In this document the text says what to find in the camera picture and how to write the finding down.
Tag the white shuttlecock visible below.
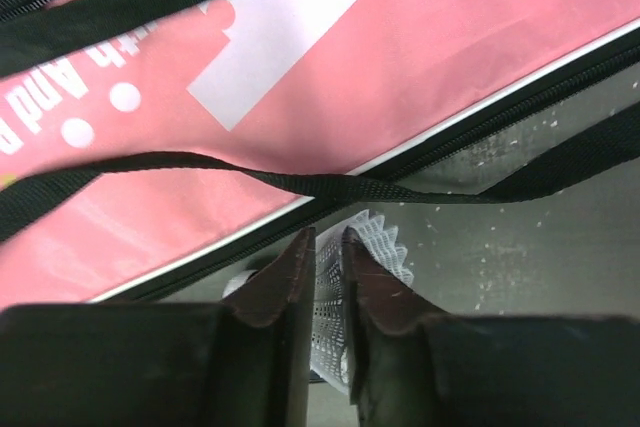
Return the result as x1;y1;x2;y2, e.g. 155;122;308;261
223;210;416;397

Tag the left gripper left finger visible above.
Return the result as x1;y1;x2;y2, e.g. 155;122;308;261
1;228;316;426

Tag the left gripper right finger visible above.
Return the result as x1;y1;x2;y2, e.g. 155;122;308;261
341;229;639;426

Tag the pink racket bag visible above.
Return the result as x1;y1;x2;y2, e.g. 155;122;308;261
1;0;639;307

